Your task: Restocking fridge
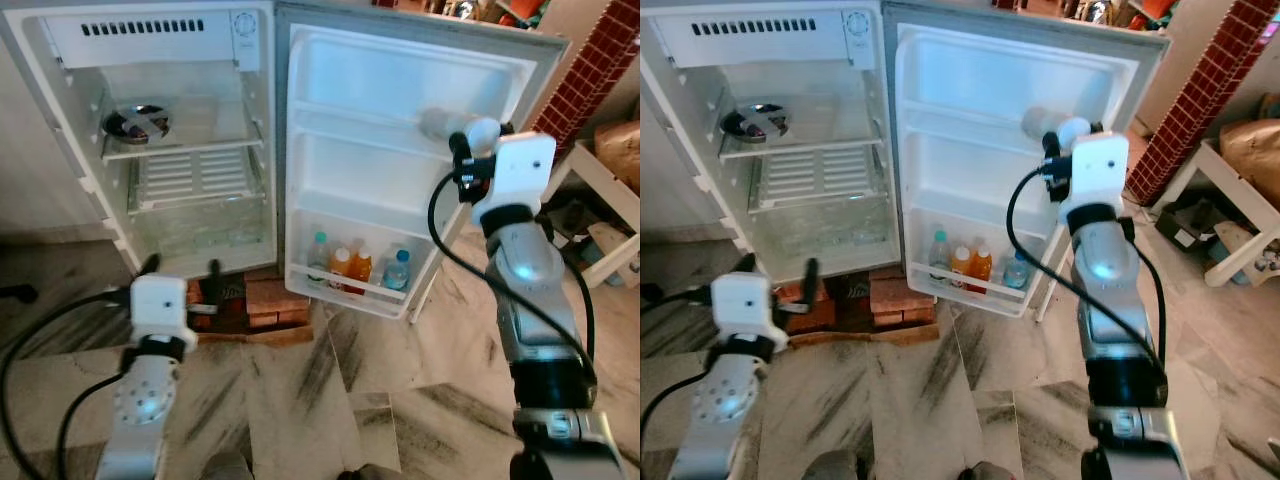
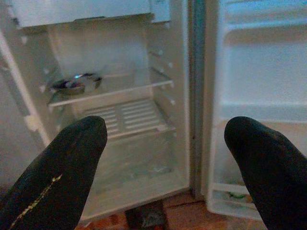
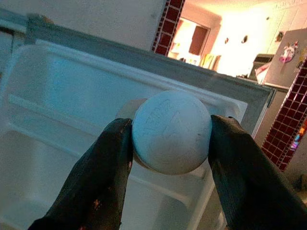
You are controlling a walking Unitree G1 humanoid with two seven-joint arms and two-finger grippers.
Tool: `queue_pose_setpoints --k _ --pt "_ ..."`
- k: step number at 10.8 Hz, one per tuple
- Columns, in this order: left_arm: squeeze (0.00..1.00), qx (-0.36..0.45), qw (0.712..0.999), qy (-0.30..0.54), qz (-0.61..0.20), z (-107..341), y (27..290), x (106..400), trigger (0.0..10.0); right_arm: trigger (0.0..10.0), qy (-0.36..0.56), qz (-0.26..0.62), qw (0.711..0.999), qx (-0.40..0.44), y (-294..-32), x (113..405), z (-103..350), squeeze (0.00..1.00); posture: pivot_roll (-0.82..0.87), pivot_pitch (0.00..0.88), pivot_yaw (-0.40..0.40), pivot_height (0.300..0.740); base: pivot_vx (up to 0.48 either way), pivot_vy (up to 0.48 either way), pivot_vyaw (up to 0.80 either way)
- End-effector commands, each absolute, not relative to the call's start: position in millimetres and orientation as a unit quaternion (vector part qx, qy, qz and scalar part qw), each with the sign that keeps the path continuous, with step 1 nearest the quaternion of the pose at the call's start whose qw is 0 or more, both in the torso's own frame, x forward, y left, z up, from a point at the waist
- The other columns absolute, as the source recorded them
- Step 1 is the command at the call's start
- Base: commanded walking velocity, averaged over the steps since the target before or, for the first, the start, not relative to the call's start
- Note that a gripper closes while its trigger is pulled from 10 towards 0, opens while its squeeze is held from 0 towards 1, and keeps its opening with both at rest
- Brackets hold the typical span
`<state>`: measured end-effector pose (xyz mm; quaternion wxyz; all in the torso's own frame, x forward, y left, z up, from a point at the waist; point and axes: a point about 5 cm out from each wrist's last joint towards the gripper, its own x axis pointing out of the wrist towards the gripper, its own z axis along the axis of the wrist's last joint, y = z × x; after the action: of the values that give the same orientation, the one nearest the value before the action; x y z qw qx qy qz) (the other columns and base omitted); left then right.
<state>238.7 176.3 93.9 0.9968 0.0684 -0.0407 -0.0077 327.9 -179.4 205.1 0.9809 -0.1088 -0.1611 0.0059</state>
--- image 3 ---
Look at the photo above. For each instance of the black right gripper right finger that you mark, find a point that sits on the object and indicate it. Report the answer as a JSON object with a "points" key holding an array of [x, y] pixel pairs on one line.
{"points": [[249, 187]]}

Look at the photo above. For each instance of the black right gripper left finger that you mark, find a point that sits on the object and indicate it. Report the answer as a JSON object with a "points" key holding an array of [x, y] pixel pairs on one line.
{"points": [[96, 179]]}

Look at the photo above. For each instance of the white plastic bottle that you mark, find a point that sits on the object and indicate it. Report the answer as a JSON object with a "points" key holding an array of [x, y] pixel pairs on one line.
{"points": [[170, 131]]}

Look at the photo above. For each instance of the white fridge door shelf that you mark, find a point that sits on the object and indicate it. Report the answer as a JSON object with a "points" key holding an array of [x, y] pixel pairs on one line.
{"points": [[156, 191]]}

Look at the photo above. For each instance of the white fridge door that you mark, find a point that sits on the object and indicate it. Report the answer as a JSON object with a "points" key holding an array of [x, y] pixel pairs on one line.
{"points": [[72, 83]]}

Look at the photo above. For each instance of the grey fridge with magnets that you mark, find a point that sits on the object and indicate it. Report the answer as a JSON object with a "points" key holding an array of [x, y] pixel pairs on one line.
{"points": [[275, 69]]}

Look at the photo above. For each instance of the pink unicorn magnet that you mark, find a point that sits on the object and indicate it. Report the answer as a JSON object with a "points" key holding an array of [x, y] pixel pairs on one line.
{"points": [[289, 51]]}

